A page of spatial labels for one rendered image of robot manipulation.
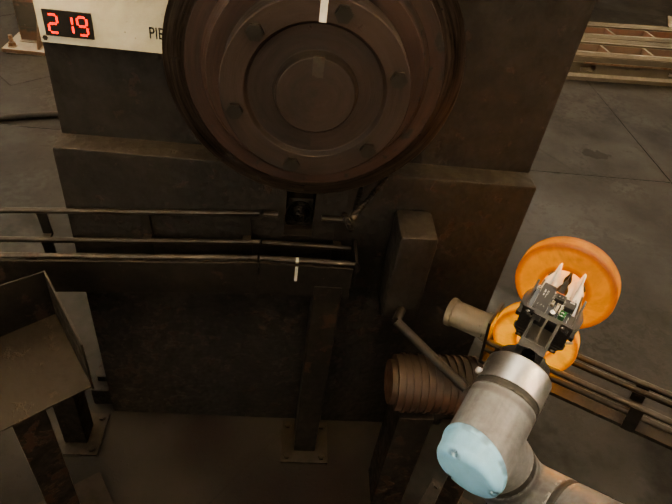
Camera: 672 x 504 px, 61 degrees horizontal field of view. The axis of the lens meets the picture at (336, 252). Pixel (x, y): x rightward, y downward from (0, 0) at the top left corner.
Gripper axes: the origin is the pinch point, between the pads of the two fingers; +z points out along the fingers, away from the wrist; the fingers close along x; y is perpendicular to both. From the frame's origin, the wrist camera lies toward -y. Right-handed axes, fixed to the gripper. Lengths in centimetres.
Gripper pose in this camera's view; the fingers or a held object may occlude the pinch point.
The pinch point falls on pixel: (570, 275)
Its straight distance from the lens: 96.8
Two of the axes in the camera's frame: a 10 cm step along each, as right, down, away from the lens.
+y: -0.4, -5.9, -8.1
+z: 5.6, -6.8, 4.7
